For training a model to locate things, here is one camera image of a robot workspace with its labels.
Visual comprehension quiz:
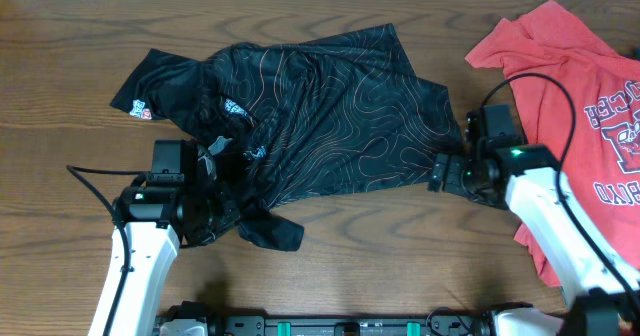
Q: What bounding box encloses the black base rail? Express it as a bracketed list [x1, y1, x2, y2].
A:
[152, 300, 566, 336]

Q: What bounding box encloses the red printed t-shirt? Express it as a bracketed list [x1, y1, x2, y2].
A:
[465, 1, 639, 266]

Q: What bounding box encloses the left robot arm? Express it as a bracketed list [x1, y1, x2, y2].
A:
[89, 174, 240, 335]

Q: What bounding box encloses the black orange-patterned jersey shirt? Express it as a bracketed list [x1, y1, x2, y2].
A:
[111, 24, 462, 251]

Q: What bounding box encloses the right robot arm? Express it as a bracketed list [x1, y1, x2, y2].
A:
[429, 145, 639, 335]

